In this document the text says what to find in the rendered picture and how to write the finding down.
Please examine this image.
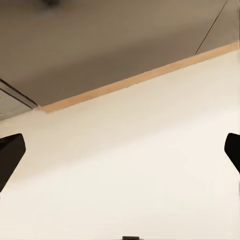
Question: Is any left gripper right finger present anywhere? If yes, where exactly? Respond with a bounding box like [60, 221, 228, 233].
[224, 133, 240, 173]

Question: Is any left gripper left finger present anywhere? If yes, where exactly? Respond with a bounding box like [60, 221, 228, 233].
[0, 133, 26, 193]

